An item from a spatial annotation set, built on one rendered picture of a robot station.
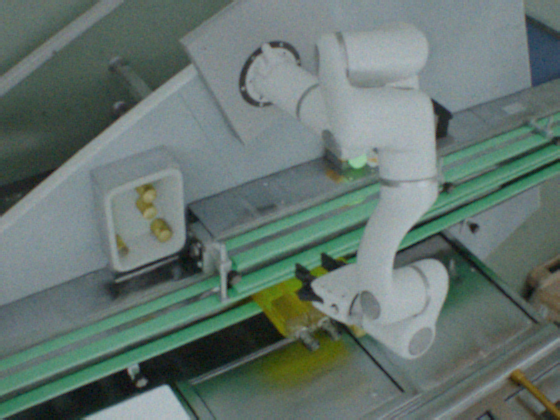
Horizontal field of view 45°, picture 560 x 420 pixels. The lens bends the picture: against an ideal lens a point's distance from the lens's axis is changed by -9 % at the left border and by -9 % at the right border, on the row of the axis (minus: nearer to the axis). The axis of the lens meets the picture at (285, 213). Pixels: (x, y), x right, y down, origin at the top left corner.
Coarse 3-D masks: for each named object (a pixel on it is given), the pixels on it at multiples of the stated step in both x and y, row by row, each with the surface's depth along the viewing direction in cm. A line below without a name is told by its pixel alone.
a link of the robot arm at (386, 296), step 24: (384, 192) 101; (408, 192) 99; (432, 192) 100; (384, 216) 100; (408, 216) 99; (384, 240) 99; (360, 264) 102; (384, 264) 98; (360, 288) 103; (384, 288) 99; (408, 288) 101; (384, 312) 100; (408, 312) 102
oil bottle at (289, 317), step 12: (276, 288) 162; (264, 300) 161; (276, 300) 159; (288, 300) 160; (264, 312) 163; (276, 312) 157; (288, 312) 157; (300, 312) 157; (276, 324) 159; (288, 324) 155; (300, 324) 155; (288, 336) 157
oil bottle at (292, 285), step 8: (288, 280) 164; (296, 280) 164; (288, 288) 163; (296, 288) 162; (296, 296) 161; (304, 304) 159; (312, 304) 159; (312, 312) 157; (320, 312) 158; (312, 320) 158; (320, 320) 158; (312, 328) 159; (320, 328) 160
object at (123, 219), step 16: (160, 176) 142; (176, 176) 145; (112, 192) 137; (128, 192) 149; (160, 192) 154; (176, 192) 148; (112, 208) 149; (128, 208) 151; (160, 208) 157; (176, 208) 151; (112, 224) 142; (128, 224) 154; (144, 224) 157; (176, 224) 155; (112, 240) 144; (128, 240) 156; (144, 240) 157; (176, 240) 157; (112, 256) 147; (128, 256) 153; (144, 256) 154; (160, 256) 155
